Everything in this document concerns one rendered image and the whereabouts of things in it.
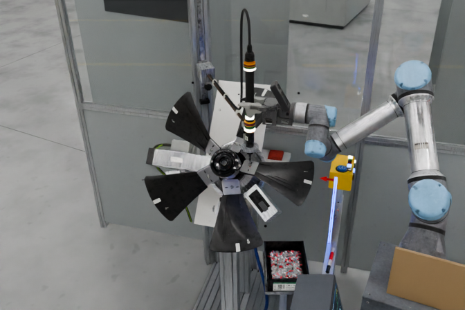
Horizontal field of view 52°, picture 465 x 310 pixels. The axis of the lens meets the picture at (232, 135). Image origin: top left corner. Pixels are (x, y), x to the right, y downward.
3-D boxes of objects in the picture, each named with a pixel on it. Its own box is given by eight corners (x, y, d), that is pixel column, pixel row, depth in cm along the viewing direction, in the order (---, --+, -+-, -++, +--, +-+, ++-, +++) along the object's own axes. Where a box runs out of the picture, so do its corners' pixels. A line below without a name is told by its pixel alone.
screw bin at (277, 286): (263, 252, 205) (263, 240, 202) (302, 252, 205) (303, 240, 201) (266, 292, 186) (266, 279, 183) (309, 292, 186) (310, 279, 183)
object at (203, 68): (196, 77, 244) (195, 61, 239) (210, 75, 246) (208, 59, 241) (201, 84, 235) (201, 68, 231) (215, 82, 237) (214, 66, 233)
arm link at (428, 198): (452, 223, 154) (430, 71, 172) (452, 216, 141) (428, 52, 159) (413, 225, 158) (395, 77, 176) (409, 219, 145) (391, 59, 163)
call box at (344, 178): (331, 171, 230) (333, 153, 225) (352, 174, 227) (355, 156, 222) (327, 190, 217) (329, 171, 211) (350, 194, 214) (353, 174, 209)
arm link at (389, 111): (421, 80, 183) (312, 147, 192) (419, 68, 174) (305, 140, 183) (439, 103, 178) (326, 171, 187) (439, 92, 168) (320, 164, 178)
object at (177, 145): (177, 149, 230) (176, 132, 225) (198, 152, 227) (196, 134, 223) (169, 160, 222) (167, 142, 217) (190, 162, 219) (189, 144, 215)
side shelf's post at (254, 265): (251, 270, 305) (251, 161, 264) (257, 272, 304) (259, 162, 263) (250, 275, 302) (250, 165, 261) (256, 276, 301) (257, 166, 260)
